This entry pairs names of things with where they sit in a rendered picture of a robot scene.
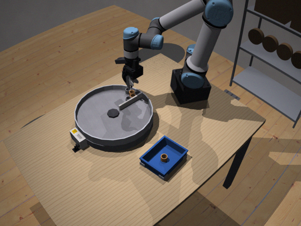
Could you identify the blue open-top crate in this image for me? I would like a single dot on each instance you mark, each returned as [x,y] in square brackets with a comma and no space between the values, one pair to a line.
[152,158]

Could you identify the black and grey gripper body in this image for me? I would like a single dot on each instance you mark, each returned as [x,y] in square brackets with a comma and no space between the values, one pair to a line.
[131,68]

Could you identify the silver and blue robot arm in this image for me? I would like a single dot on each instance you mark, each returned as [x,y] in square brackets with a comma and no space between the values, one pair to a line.
[216,15]

